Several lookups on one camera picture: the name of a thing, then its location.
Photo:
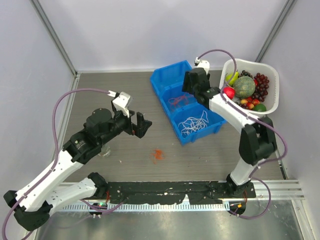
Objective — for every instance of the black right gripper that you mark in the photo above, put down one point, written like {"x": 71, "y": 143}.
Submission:
{"x": 186, "y": 87}

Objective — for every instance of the green lime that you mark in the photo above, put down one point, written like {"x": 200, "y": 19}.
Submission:
{"x": 259, "y": 108}

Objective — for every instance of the white fruit basket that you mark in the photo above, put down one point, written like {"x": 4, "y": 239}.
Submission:
{"x": 272, "y": 99}

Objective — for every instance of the red apple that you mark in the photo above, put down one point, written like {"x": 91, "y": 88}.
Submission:
{"x": 230, "y": 92}

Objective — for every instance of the dark red grape bunch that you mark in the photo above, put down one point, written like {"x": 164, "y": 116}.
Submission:
{"x": 261, "y": 87}

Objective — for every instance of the red yellow cherries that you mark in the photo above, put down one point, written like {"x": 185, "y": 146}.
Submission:
{"x": 248, "y": 103}

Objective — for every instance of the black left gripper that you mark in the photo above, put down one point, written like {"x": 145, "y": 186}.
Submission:
{"x": 142, "y": 125}

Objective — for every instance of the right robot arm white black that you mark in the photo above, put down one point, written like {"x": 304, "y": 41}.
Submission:
{"x": 257, "y": 138}

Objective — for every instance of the blue three-compartment bin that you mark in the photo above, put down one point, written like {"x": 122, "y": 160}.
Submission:
{"x": 189, "y": 120}

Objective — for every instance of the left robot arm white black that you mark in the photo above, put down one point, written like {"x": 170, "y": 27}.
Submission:
{"x": 37, "y": 201}

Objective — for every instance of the green yellow pear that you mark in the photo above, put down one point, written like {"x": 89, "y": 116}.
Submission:
{"x": 231, "y": 78}

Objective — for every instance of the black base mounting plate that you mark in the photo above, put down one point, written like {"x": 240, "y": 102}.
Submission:
{"x": 174, "y": 192}

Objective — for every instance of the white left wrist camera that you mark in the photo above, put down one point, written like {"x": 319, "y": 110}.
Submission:
{"x": 120, "y": 102}

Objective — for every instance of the perforated cable duct strip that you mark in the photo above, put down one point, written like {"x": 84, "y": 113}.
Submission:
{"x": 183, "y": 207}

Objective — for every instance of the clear glass bottle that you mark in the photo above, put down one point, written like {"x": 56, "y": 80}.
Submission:
{"x": 105, "y": 151}

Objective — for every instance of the green melon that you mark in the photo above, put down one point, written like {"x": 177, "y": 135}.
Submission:
{"x": 244, "y": 87}

